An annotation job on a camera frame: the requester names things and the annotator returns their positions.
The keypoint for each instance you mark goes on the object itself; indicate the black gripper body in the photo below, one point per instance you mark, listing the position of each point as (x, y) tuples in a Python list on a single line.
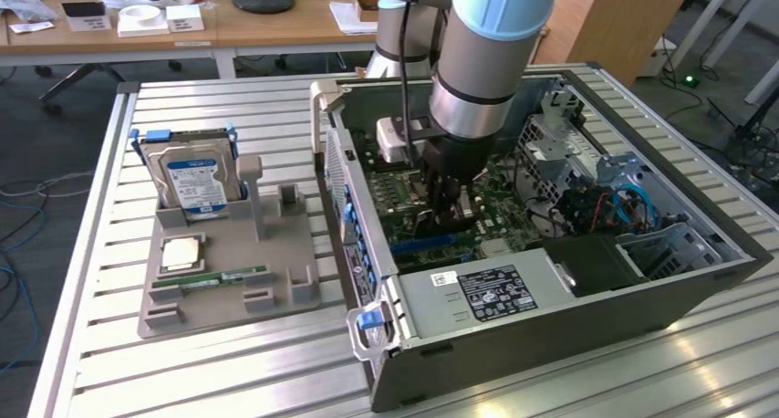
[(464, 162)]

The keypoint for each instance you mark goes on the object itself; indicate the black green graphics card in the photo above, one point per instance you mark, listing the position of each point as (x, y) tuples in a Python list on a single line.
[(441, 231)]

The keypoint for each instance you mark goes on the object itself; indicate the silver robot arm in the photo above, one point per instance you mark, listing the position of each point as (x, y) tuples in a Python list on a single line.
[(488, 71)]

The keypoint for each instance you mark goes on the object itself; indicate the CPU socket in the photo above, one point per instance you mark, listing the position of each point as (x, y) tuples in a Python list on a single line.
[(408, 190)]

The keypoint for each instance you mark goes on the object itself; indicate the green motherboard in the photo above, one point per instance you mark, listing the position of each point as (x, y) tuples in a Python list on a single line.
[(505, 208)]

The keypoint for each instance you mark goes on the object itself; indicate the perforated metal disk bay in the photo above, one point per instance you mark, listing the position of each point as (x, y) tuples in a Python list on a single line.
[(552, 151)]

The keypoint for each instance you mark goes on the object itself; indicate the blue expansion slot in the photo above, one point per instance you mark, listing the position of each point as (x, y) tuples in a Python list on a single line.
[(421, 246)]

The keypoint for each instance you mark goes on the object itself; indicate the silver chipset heatsink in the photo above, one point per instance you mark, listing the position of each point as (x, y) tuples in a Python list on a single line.
[(500, 249)]

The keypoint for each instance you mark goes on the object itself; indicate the blue slot latch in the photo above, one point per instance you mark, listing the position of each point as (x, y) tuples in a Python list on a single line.
[(349, 212), (363, 255)]

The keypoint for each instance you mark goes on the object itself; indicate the grey power supply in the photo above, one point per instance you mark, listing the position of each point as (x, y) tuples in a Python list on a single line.
[(438, 308)]

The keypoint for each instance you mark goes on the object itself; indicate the white paper stack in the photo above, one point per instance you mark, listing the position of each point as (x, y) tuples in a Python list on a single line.
[(350, 21)]

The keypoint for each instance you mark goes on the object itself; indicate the slanted metal disk bay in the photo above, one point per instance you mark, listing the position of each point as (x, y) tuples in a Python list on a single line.
[(664, 244)]

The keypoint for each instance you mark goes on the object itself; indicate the wooden cabinet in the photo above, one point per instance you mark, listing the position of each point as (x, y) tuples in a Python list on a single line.
[(609, 25)]

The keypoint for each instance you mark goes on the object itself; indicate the cardboard box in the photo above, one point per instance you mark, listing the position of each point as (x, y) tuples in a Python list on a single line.
[(366, 3)]

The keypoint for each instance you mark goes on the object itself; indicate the black device with green light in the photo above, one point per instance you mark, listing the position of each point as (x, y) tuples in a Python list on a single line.
[(690, 79)]

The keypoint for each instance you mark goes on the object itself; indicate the grey parts rack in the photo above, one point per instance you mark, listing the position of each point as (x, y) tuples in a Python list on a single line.
[(226, 253)]

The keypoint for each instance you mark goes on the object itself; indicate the dark grey PC case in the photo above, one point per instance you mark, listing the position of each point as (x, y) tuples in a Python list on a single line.
[(548, 358)]

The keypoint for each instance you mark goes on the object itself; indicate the hard disk with blue rails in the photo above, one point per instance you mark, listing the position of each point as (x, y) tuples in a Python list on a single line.
[(186, 180)]

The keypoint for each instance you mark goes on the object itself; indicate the green RAM stick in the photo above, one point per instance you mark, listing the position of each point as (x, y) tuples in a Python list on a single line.
[(205, 279)]

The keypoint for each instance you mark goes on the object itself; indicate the silver CPU chip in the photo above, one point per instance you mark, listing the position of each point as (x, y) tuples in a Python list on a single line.
[(182, 255)]

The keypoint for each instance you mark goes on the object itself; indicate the white cube box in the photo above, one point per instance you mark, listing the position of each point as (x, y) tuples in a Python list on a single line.
[(183, 14)]

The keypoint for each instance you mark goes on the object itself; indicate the flat white box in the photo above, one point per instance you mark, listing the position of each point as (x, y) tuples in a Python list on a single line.
[(146, 31)]

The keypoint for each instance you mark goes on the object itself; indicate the white tape roll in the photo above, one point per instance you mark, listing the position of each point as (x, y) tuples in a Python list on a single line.
[(125, 16)]

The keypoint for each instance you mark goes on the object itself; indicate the grey wheeled desk leg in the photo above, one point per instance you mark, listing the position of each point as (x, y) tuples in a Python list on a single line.
[(79, 78)]

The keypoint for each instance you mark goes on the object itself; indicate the wooden desk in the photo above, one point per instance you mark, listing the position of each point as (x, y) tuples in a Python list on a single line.
[(91, 44)]

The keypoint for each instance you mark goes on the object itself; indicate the white box with black top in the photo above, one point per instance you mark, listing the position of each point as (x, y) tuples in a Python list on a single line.
[(86, 9)]

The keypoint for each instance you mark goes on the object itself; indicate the small paper label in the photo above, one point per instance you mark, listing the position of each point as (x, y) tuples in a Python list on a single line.
[(31, 27)]

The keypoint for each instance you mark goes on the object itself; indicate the clear plastic bag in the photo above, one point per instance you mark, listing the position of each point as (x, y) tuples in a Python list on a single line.
[(25, 3)]

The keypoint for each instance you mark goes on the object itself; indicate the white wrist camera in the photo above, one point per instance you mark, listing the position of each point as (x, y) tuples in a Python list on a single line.
[(393, 139)]

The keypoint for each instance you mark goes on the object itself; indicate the white wall box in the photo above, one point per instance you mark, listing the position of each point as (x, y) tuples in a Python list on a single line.
[(664, 57)]

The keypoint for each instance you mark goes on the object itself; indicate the white table frame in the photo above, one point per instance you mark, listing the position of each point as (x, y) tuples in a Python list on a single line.
[(697, 25)]

